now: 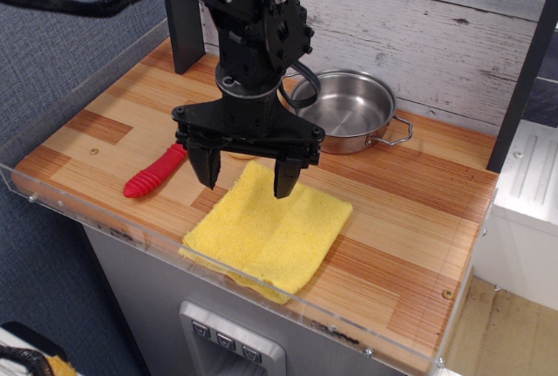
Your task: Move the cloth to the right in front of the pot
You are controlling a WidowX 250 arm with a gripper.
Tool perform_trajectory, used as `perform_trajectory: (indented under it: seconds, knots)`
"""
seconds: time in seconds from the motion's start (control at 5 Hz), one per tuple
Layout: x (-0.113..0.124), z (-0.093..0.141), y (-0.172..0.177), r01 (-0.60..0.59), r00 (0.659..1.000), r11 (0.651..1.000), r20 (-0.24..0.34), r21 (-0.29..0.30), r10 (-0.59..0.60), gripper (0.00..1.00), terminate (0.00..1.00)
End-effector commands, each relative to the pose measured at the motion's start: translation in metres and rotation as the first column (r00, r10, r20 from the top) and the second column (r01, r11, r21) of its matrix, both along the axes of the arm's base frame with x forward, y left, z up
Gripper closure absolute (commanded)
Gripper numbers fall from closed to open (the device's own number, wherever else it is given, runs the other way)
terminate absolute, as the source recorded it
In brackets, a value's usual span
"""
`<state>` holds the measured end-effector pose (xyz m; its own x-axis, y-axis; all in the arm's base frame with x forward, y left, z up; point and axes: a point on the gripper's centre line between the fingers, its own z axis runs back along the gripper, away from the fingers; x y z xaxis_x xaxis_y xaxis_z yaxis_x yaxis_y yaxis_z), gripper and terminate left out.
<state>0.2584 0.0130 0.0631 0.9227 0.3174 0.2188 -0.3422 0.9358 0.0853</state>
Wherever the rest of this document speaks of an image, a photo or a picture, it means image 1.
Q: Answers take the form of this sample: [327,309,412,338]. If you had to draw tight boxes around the yellow cloth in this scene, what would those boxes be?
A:
[179,161,353,304]

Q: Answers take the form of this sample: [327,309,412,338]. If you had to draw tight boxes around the black yellow object bottom left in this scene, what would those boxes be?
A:
[1,321,79,375]

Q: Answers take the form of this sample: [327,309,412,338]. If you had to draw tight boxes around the dark grey right post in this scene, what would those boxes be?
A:
[487,0,557,173]

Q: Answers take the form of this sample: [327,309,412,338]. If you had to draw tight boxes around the clear acrylic table guard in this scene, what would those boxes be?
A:
[1,23,497,375]

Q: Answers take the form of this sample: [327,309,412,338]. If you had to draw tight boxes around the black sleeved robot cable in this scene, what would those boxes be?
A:
[0,0,149,19]

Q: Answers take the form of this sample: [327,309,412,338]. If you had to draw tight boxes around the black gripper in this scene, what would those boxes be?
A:
[172,93,325,199]

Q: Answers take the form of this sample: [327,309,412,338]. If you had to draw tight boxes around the red handled metal spoon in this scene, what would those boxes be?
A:
[123,143,187,198]

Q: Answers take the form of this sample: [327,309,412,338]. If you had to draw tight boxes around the grey cabinet with button panel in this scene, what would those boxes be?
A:
[85,227,400,375]

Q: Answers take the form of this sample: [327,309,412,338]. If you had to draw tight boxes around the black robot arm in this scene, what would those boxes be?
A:
[172,0,325,198]

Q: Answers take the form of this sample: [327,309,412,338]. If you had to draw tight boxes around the stainless steel pot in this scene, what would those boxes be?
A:
[280,69,413,154]

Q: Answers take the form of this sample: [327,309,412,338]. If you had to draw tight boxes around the white ridged side unit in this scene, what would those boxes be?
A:
[473,120,557,310]

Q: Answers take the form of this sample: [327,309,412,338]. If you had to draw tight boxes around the toy bread loaf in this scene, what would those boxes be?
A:
[228,153,255,161]

